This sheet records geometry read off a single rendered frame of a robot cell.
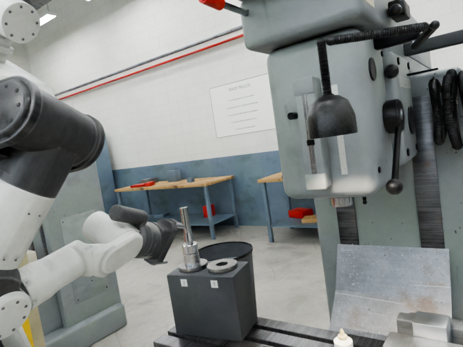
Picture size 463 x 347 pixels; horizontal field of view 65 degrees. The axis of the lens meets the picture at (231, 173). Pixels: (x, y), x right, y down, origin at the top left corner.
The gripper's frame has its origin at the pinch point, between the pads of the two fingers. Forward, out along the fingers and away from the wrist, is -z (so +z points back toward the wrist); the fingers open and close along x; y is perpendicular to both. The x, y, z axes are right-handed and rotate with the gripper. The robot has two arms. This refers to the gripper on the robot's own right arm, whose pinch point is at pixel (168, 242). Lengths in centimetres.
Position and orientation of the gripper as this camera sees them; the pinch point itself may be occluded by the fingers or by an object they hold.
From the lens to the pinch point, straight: 101.7
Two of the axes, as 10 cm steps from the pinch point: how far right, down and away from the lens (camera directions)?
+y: -8.3, -3.7, 4.1
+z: -3.4, -2.3, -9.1
